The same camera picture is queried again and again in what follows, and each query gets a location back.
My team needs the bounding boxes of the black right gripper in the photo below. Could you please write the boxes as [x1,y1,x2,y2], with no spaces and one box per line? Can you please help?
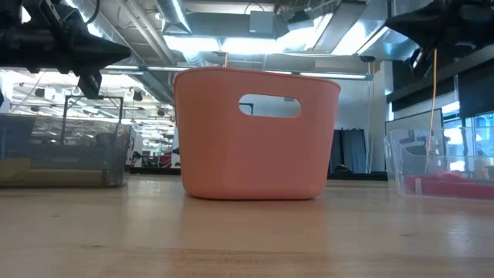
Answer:
[385,0,494,76]

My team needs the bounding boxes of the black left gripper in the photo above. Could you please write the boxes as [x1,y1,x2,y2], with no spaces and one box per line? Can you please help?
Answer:
[0,0,132,100]

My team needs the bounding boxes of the long yellow block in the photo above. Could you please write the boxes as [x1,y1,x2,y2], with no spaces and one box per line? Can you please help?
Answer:
[22,169,104,187]

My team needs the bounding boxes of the long red block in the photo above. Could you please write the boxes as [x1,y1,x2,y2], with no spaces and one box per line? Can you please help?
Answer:
[404,175,494,200]

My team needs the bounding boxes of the orange plastic basket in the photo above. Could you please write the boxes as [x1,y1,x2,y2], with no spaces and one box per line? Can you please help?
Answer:
[173,66,341,201]

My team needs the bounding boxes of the long ceiling light strip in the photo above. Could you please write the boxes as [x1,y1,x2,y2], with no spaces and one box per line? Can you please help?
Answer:
[102,59,374,81]

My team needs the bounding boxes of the slanted silver ceiling panel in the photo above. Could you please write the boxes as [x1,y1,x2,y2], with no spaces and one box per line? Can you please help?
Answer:
[312,0,394,55]

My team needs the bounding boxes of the grey partition panel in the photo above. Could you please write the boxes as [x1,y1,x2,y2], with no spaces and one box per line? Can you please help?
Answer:
[384,108,444,134]

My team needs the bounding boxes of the smoky grey transparent container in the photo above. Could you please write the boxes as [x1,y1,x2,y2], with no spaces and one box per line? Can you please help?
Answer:
[0,114,132,189]

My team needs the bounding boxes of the dark curtain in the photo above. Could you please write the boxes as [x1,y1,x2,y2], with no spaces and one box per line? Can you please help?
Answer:
[330,128,367,174]

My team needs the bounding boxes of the clear plastic container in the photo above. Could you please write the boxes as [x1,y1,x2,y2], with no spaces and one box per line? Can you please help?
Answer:
[384,128,494,201]

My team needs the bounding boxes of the grey ceiling box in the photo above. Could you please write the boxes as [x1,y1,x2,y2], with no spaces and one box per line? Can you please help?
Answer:
[249,10,277,35]

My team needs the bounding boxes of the black metal rack frame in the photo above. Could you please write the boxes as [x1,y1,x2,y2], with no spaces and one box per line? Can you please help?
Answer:
[60,94,124,144]

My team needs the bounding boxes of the silver spiral ceiling duct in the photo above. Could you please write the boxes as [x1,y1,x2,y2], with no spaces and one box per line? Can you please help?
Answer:
[154,0,194,36]

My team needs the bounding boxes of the yellow hanging cord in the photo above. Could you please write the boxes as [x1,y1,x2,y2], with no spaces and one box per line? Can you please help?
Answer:
[424,48,438,174]

